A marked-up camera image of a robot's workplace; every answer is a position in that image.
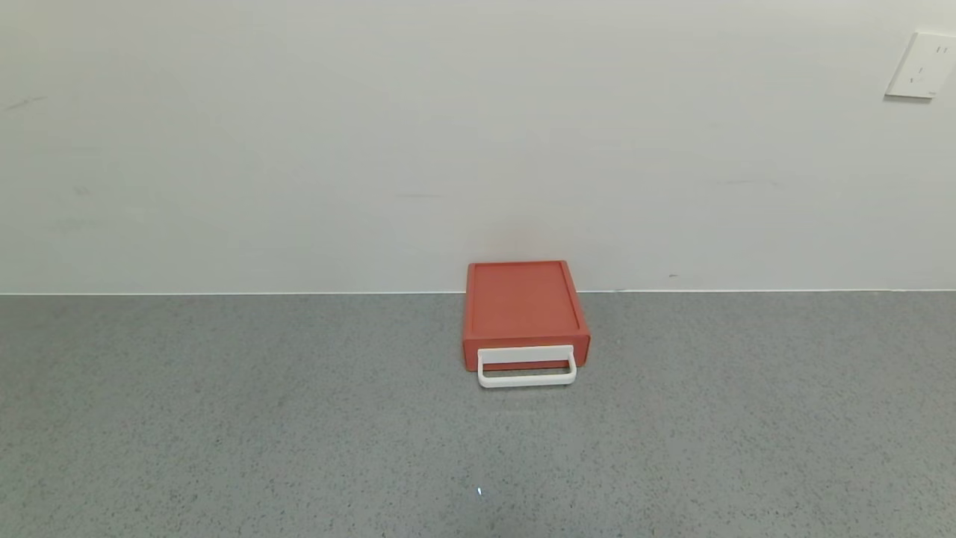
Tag red drawer with white handle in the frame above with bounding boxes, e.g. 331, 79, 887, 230
462, 336, 592, 389

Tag red drawer cabinet casing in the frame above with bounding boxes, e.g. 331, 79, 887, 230
462, 260, 592, 372

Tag white wall socket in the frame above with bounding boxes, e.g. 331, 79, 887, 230
884, 31, 956, 101

